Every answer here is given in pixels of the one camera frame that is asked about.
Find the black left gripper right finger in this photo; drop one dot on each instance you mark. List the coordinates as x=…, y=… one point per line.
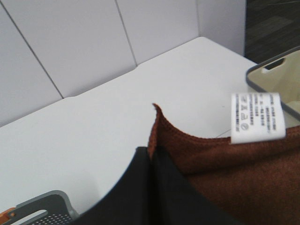
x=174, y=201

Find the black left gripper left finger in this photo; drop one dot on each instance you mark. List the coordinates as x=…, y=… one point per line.
x=132, y=200

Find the brown towel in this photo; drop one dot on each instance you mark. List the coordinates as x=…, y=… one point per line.
x=258, y=183

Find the white towel care label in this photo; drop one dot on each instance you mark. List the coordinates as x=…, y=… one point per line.
x=256, y=117

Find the grey perforated laundry basket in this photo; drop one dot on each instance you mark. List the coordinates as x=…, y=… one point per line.
x=51, y=208

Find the beige basket with grey rim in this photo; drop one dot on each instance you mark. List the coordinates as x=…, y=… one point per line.
x=280, y=74

